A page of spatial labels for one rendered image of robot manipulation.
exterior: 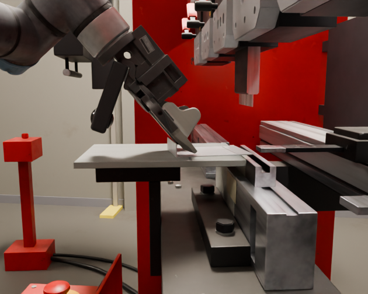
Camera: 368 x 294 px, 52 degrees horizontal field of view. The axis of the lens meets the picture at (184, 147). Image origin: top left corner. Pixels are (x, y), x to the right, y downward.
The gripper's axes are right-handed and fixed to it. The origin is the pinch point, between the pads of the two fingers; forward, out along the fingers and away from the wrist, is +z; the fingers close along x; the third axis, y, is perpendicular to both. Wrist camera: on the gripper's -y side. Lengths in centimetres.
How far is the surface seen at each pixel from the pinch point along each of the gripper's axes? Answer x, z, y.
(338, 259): 141, 163, 37
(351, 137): -4.0, 17.9, 23.3
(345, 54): 58, 29, 67
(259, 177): -13.2, 7.3, 4.6
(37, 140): 177, -17, -55
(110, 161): -5.3, -7.3, -10.3
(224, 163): -7.9, 4.0, 2.6
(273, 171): -13.5, 7.9, 6.6
